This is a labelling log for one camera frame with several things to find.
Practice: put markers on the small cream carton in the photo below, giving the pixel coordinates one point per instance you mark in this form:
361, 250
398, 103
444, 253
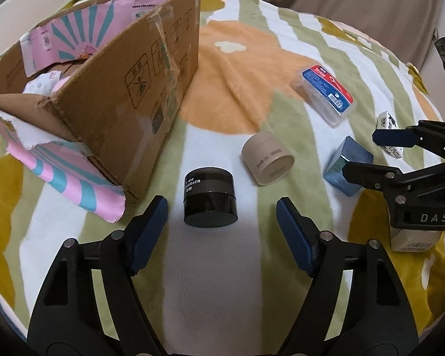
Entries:
411, 244

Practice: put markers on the white printed tissue packet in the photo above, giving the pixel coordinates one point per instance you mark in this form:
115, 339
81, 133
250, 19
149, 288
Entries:
387, 118

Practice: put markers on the beige round jar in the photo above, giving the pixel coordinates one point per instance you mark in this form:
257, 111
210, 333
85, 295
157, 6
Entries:
263, 155

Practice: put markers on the white soft packet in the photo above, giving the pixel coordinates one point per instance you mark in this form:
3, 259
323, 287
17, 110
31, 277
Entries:
40, 81

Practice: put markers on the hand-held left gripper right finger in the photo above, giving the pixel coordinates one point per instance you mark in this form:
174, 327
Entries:
296, 230

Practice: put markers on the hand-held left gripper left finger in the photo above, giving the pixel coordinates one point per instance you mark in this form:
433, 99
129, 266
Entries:
152, 226

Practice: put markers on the striped floral blanket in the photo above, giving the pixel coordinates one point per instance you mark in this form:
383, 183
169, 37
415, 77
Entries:
244, 63

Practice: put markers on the small shiny blue box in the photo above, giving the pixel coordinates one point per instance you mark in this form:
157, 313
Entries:
335, 170

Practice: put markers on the cardboard box with pink print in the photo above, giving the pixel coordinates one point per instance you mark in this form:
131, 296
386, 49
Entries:
133, 81

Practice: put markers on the black round jar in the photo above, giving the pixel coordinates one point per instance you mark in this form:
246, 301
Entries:
209, 200

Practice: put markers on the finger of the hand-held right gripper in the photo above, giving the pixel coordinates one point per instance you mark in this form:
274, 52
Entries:
393, 138
378, 178

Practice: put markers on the clear plastic box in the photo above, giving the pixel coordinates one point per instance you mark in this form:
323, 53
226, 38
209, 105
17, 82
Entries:
326, 89

